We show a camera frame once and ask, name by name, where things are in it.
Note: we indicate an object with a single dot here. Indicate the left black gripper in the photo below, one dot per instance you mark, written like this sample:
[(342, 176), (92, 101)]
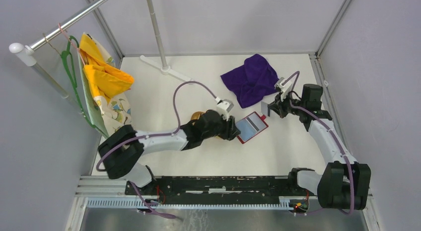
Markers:
[(231, 130)]

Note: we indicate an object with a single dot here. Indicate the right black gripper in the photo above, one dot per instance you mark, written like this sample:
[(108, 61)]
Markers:
[(278, 105)]

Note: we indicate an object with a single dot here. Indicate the grey credit card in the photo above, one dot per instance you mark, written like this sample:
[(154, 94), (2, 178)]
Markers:
[(265, 109)]

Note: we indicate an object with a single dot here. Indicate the red leather card holder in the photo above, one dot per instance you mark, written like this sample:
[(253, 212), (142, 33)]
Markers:
[(250, 126)]

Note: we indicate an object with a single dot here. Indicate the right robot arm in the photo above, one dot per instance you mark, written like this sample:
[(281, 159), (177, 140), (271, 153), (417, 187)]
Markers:
[(344, 184)]

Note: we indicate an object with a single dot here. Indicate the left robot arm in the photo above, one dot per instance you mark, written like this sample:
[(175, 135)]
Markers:
[(119, 154)]

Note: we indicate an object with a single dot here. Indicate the purple cloth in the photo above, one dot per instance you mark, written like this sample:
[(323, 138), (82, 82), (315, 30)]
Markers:
[(252, 81)]

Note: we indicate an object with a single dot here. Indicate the patterned cream cloth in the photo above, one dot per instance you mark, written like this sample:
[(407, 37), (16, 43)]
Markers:
[(116, 113)]

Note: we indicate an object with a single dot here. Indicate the yellow cloth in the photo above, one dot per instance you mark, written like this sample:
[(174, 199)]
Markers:
[(104, 79)]

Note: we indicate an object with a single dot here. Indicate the green clothes hanger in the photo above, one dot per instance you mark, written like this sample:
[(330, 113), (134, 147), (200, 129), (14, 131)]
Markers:
[(74, 69)]

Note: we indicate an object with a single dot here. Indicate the metal clothes rack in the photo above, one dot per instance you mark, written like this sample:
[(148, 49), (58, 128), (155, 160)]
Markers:
[(25, 52)]

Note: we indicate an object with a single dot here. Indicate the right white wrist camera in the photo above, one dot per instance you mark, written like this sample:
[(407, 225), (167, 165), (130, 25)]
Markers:
[(283, 87)]

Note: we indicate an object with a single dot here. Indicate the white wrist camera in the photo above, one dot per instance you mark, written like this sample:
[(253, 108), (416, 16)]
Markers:
[(283, 87), (223, 107)]

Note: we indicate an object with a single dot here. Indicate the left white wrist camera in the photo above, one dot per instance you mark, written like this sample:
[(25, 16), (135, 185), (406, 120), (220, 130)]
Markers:
[(223, 107)]

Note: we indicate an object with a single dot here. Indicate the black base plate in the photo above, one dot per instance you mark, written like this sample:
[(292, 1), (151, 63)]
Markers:
[(225, 190)]

